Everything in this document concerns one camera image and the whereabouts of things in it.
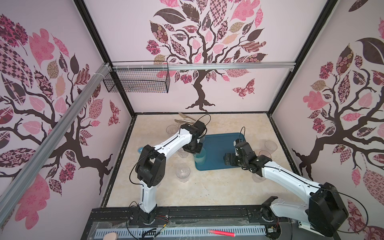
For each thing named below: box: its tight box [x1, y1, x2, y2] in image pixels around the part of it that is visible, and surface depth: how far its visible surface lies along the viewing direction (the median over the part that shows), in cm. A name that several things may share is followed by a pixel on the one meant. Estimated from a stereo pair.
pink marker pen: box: [207, 229, 236, 238], surface depth 71 cm
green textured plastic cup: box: [193, 147, 206, 170], surface depth 91 cm
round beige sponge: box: [103, 232, 118, 240], surface depth 69 cm
